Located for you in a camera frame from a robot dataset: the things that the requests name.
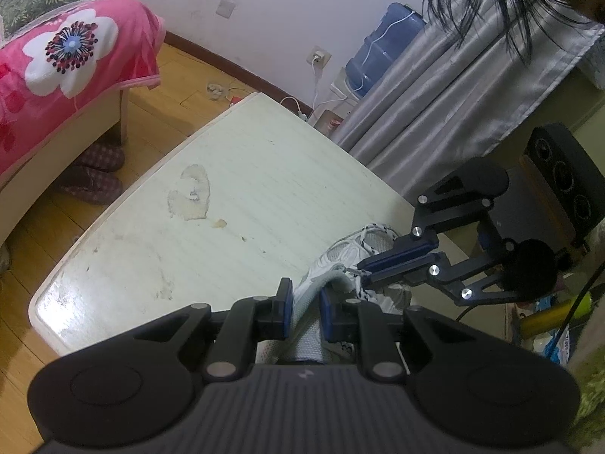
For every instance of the white black speckled shoelace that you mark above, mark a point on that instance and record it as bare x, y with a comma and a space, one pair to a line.
371, 240

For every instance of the white mint sneaker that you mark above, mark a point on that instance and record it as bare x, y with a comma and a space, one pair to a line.
305, 342

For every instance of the blue water bottle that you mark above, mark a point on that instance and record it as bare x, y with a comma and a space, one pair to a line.
379, 50

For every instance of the grey curtain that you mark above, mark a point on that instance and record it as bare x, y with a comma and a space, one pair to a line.
464, 84

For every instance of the white wall switch plate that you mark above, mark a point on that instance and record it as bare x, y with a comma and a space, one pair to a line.
225, 8

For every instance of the dark red slippers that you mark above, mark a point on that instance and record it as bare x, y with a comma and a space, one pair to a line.
92, 178

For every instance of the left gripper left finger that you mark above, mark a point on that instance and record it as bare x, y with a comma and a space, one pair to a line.
237, 332

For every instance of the white wall socket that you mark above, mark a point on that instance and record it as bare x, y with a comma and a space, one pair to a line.
318, 58

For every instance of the black tracker box green light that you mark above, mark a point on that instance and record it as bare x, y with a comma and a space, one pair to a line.
564, 198

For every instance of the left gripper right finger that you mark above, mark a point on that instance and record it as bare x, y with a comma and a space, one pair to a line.
373, 334

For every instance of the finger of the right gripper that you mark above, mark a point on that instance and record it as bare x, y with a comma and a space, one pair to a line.
406, 248
411, 273

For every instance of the cluttered side table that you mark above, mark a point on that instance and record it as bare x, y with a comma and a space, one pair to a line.
546, 345

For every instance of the white water dispenser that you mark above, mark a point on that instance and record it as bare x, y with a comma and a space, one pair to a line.
330, 112

